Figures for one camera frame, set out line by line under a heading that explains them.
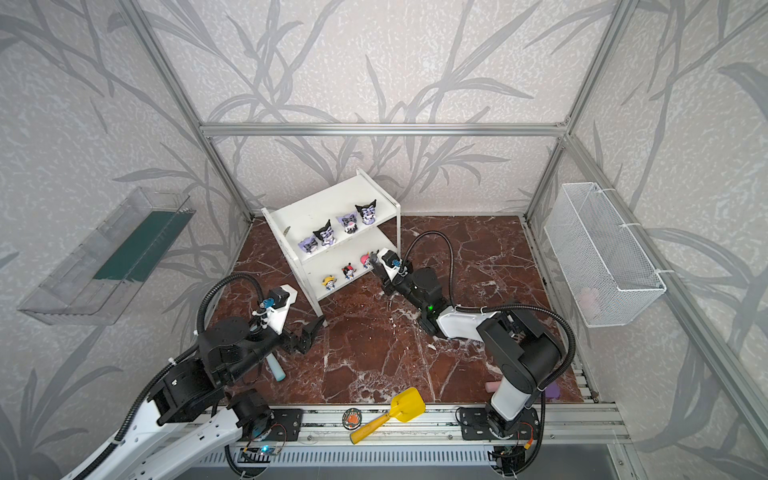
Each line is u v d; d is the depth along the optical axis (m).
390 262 0.69
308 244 0.65
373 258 0.81
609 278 0.61
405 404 0.76
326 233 0.66
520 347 0.46
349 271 0.81
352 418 0.75
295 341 0.57
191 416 0.47
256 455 0.72
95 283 0.64
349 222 0.68
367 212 0.69
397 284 0.73
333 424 0.75
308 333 0.59
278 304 0.54
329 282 0.79
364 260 0.83
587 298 0.74
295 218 0.75
